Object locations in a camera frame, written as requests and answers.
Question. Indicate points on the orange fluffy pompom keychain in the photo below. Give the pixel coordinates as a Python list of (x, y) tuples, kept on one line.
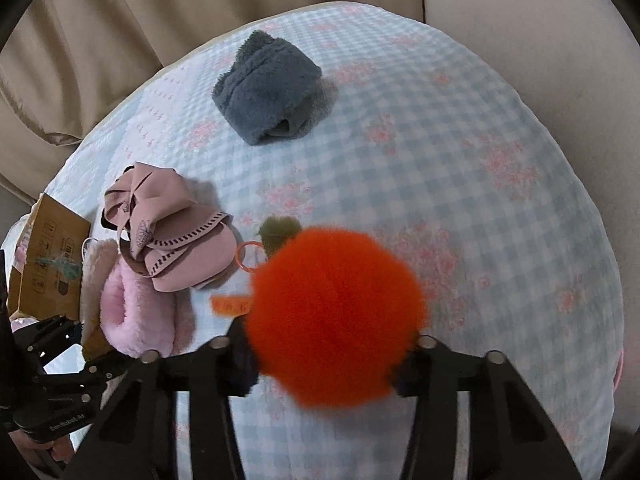
[(330, 315)]

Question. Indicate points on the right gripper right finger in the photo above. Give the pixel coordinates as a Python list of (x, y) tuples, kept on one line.
[(511, 435)]

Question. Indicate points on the pink fluffy slipper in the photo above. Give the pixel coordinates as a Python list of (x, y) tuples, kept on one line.
[(121, 310)]

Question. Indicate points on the cardboard box with pink lining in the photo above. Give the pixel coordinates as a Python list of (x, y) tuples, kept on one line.
[(45, 275)]

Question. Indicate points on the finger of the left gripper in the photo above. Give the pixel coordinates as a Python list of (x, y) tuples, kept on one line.
[(47, 339), (95, 372)]

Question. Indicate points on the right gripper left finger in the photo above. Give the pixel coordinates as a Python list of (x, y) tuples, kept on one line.
[(134, 436)]

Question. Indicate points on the beige curtain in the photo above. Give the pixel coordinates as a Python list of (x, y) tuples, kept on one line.
[(68, 63)]

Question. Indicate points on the grey fluffy folded cloth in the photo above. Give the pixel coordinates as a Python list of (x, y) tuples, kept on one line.
[(269, 90)]

